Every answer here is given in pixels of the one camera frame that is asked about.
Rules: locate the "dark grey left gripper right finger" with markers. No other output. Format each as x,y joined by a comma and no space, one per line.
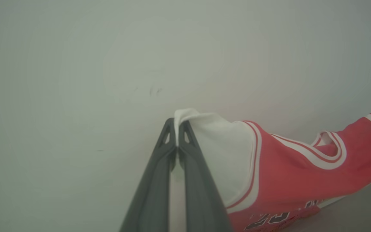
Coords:
204,206

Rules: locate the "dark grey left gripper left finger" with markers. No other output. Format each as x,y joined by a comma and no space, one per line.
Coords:
151,199

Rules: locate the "red and white basketball jersey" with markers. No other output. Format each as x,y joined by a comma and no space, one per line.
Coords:
285,174

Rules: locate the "grey fabric sofa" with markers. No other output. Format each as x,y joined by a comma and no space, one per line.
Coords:
366,209

